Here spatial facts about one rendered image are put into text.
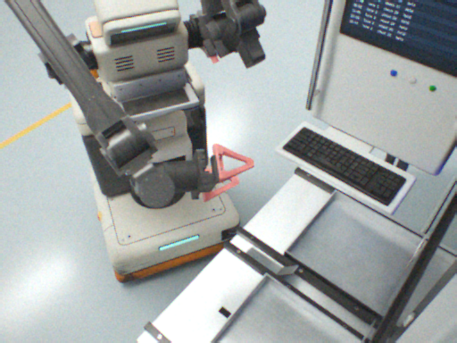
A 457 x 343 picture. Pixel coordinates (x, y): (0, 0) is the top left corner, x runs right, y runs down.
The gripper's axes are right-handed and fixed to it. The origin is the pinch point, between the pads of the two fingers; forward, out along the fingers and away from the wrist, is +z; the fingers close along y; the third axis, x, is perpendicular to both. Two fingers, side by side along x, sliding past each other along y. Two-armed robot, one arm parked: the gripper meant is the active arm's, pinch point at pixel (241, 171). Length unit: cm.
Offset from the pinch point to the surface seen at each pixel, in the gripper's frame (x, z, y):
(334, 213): 3.9, 36.7, 32.1
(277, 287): 21.1, 13.6, 27.6
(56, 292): 5, -51, 146
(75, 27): -228, -41, 247
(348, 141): -25, 60, 50
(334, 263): 17.5, 30.3, 27.3
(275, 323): 29.2, 10.7, 25.7
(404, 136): -19, 70, 33
